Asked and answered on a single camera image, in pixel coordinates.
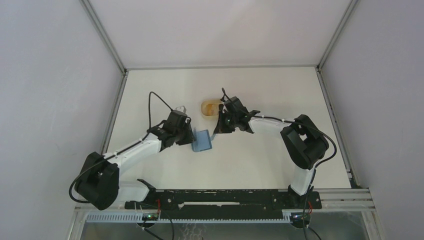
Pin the white slotted cable duct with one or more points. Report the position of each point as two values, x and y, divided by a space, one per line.
132 217

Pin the gold card in pocket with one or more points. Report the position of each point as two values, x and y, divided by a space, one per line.
211 109

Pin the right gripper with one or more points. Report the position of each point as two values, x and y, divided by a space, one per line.
221 128

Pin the blue leather card holder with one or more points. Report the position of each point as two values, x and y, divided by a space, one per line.
202 141

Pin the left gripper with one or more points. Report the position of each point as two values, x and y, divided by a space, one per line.
189 138

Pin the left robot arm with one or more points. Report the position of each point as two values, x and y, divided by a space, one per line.
99 182

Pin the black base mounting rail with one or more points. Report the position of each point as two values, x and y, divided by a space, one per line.
213 202

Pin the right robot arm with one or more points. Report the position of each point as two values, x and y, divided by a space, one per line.
305 143

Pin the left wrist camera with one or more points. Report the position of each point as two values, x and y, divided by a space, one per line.
182 109

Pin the beige oval tray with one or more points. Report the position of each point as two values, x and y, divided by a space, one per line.
214 100

